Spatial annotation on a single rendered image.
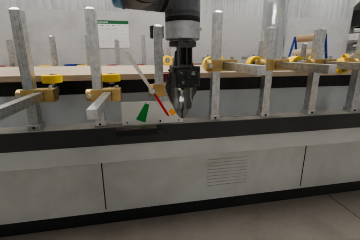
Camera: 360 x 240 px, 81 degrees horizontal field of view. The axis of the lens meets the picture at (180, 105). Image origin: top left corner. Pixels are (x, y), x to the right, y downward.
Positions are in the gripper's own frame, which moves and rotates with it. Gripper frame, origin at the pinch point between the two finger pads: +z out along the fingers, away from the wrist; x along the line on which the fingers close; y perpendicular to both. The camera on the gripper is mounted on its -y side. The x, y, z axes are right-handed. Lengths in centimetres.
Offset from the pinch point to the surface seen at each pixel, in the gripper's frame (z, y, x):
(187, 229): 82, -43, 11
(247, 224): 82, -40, 47
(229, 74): -7, -46, 34
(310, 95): 2, -30, 69
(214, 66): -12.2, -28.5, 19.4
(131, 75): -7.8, -46.0, -16.5
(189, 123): 12.2, -27.5, 8.6
